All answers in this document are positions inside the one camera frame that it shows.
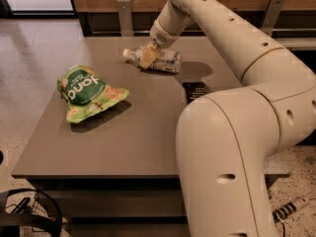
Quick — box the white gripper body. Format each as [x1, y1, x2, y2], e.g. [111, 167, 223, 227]
[150, 20, 179, 48]

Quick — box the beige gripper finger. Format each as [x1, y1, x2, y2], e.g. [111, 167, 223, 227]
[139, 43, 161, 69]

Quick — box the clear plastic water bottle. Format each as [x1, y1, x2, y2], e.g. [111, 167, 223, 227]
[122, 46, 183, 74]

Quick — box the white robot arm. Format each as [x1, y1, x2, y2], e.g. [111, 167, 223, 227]
[141, 0, 316, 237]

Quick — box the black snack bar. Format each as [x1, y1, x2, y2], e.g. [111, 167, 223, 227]
[182, 82, 206, 104]

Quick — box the green snack bag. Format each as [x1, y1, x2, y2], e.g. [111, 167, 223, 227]
[57, 65, 129, 123]

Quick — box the white power strip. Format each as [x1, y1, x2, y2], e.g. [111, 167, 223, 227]
[273, 197, 310, 222]

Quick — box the left metal bracket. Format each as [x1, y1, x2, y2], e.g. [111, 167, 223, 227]
[118, 0, 134, 37]

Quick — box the metal bracket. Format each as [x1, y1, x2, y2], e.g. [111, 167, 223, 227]
[118, 0, 134, 37]
[261, 0, 285, 37]

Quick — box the right metal bracket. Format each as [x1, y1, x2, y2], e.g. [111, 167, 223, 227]
[261, 0, 285, 37]

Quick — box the black wire basket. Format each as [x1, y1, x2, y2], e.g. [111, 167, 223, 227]
[0, 189, 62, 237]

